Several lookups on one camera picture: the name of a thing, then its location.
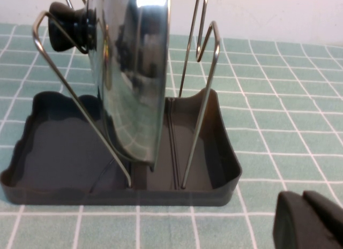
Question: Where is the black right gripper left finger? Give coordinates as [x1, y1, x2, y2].
[272, 191, 343, 249]

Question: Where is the steel pot lid black knob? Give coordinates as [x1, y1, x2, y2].
[48, 0, 172, 172]

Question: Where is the black lid rack tray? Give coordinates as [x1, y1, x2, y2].
[0, 0, 243, 207]

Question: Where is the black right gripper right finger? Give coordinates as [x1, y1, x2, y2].
[303, 190, 343, 228]

